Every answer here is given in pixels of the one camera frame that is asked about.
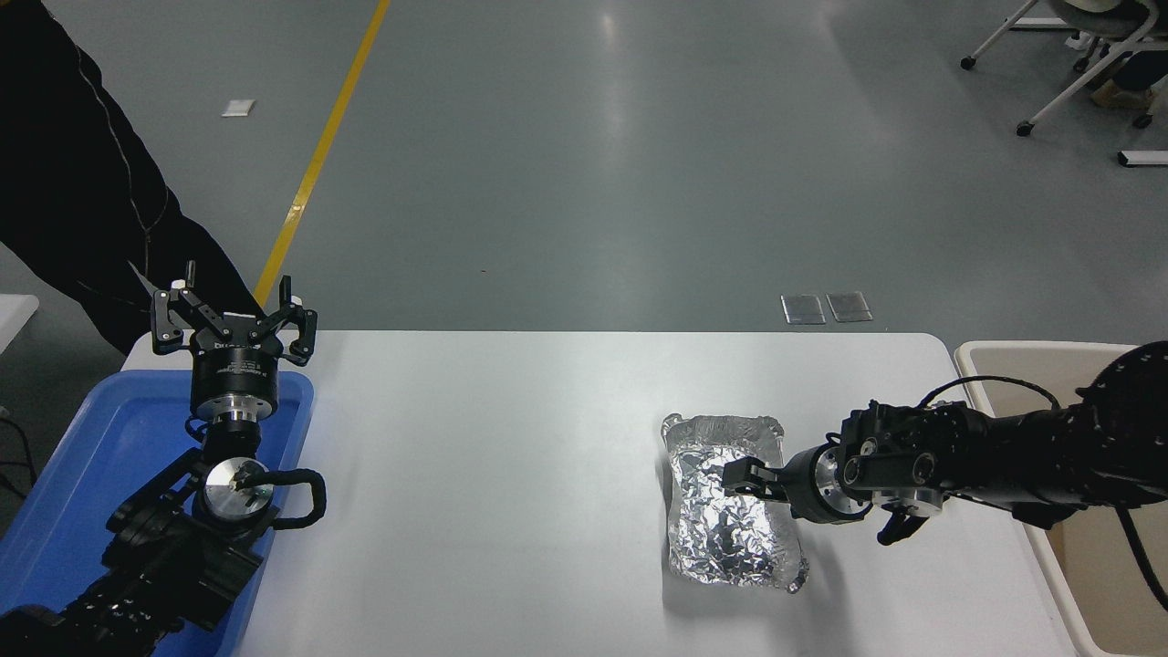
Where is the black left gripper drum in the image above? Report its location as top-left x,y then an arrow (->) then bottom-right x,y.
189,313 -> 281,410

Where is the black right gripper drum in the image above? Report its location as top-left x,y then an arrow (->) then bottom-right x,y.
782,447 -> 823,522

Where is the rectangular foil tray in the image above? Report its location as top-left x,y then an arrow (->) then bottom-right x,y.
661,412 -> 811,594

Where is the white side table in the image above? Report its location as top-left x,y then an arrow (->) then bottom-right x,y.
0,295 -> 40,357

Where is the blue plastic tray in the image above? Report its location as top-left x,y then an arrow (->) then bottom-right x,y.
0,370 -> 315,657

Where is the person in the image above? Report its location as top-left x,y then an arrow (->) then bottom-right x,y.
1090,50 -> 1168,115
0,0 -> 266,357

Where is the large pale bin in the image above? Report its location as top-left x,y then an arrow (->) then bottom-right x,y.
954,340 -> 1168,657

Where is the white-legged wheeled chair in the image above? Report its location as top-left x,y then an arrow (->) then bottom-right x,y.
960,0 -> 1168,138

